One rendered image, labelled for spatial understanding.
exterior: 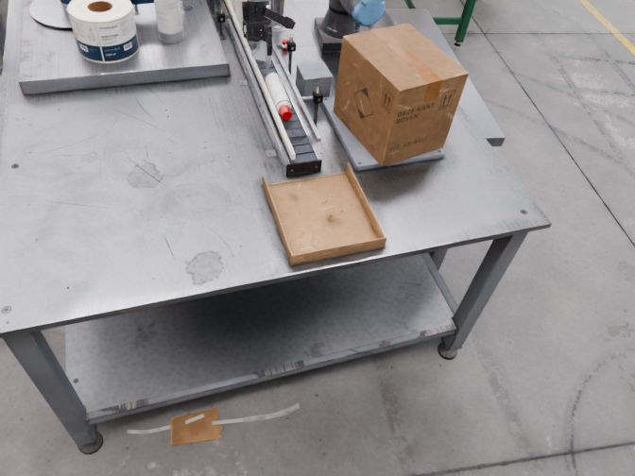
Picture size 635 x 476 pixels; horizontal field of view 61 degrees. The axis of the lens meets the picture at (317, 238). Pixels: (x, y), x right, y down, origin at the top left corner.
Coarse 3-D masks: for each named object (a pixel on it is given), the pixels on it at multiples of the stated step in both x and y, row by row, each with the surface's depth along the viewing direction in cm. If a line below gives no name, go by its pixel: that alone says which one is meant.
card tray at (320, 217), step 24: (288, 192) 153; (312, 192) 154; (336, 192) 155; (360, 192) 152; (288, 216) 147; (312, 216) 148; (336, 216) 148; (360, 216) 149; (288, 240) 141; (312, 240) 142; (336, 240) 143; (360, 240) 144; (384, 240) 141
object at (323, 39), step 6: (318, 18) 213; (318, 24) 210; (318, 30) 207; (366, 30) 209; (318, 36) 208; (324, 36) 204; (330, 36) 204; (318, 42) 208; (324, 42) 201; (330, 42) 201; (336, 42) 201; (324, 48) 202; (330, 48) 203; (336, 48) 203; (324, 54) 204; (330, 54) 205; (336, 54) 205
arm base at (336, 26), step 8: (328, 8) 202; (328, 16) 202; (336, 16) 199; (344, 16) 199; (328, 24) 202; (336, 24) 201; (344, 24) 200; (352, 24) 201; (328, 32) 204; (336, 32) 202; (344, 32) 202; (352, 32) 203
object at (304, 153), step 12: (228, 12) 209; (252, 48) 193; (252, 72) 184; (264, 72) 184; (276, 72) 185; (264, 96) 174; (288, 96) 176; (288, 120) 167; (288, 132) 164; (300, 132) 164; (300, 144) 160; (288, 156) 156; (300, 156) 157; (312, 156) 157
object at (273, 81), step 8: (272, 72) 175; (272, 80) 172; (280, 80) 173; (272, 88) 170; (280, 88) 170; (272, 96) 169; (280, 96) 167; (280, 104) 165; (288, 104) 166; (280, 112) 166; (288, 112) 164
